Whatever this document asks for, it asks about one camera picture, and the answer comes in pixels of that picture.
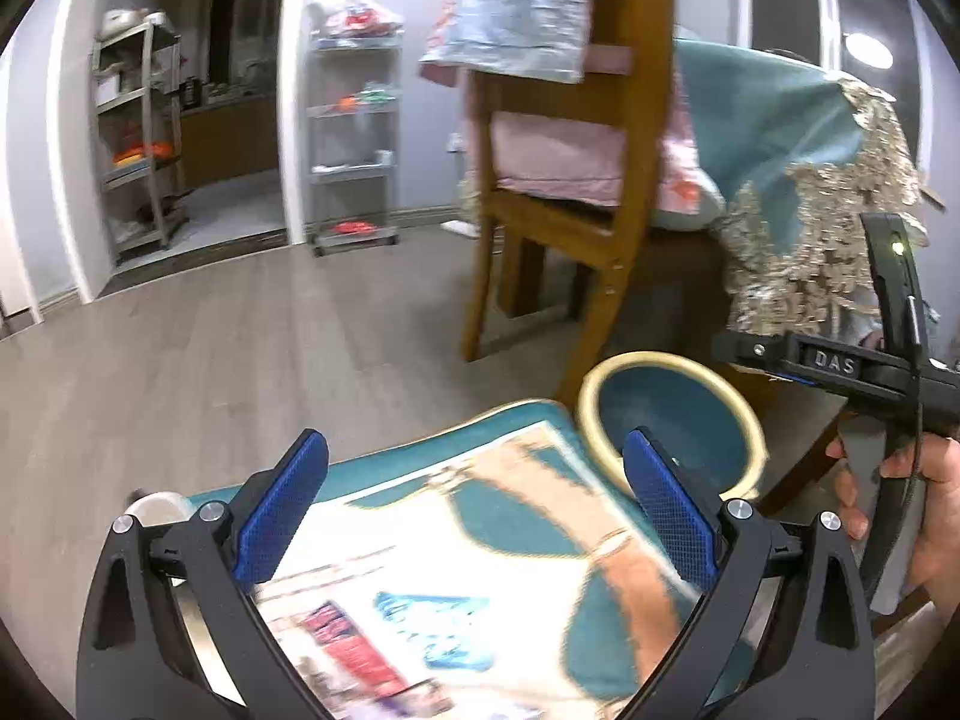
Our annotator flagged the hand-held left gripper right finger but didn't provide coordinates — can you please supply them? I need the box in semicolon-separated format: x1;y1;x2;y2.
622;426;878;720

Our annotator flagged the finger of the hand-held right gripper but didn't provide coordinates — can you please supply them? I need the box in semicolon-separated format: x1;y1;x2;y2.
711;331;794;379

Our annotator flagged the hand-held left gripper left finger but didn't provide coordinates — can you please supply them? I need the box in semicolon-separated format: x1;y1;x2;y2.
75;427;338;720

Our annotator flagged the blue bin with yellow rim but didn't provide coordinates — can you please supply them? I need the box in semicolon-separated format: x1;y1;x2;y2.
576;351;767;500

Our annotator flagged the white tape roll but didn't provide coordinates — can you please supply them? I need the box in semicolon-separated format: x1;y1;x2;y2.
124;491;190;530

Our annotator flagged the person's right hand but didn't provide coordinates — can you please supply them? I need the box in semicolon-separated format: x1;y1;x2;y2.
825;435;960;616

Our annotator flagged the purple red packet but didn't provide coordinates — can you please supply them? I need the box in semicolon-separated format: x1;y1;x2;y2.
296;600;413;698

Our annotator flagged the teal orange patterned mat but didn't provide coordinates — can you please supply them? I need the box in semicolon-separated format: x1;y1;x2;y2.
184;399;758;720

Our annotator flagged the teal tablecloth with lace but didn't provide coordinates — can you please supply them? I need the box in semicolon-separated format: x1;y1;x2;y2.
671;41;938;350

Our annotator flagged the wooden chair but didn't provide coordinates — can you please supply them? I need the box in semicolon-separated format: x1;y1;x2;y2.
459;0;680;406

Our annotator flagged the pink cushion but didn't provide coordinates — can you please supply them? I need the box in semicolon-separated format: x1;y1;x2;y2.
487;109;702;207

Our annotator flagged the round white lamp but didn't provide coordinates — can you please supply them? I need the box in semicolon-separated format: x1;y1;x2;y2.
844;34;895;74

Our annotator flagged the white plastic shelf rack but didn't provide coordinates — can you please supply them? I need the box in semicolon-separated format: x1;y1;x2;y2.
304;4;402;256

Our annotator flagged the grey metal shelf rack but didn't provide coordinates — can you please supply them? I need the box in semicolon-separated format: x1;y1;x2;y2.
90;11;188;252

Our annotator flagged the wooden cabinet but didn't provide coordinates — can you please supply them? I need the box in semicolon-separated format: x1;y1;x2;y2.
178;94;286;188

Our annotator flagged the silver plastic bag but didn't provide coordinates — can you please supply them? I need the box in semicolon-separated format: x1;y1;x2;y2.
418;0;608;83

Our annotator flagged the white pot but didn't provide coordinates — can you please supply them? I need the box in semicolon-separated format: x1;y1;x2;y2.
101;9;167;38

